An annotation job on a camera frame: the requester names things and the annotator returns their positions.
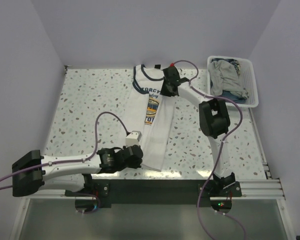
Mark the grey tank top in basket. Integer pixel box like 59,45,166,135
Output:
208,60,249,100

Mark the blue garment in basket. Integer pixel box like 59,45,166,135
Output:
209,58,247,104

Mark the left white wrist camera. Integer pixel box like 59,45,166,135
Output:
125,130,142,147

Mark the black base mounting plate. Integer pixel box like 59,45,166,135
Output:
65,178,243,208

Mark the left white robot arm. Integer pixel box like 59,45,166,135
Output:
12,145,143,197

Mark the white plastic laundry basket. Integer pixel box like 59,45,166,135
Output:
207,55,259,108

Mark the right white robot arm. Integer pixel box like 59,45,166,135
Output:
161,65,236,197

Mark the aluminium frame rail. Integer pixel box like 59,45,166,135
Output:
23,176,285,201

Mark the white motorcycle print tank top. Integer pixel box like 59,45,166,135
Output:
123,64,176,172

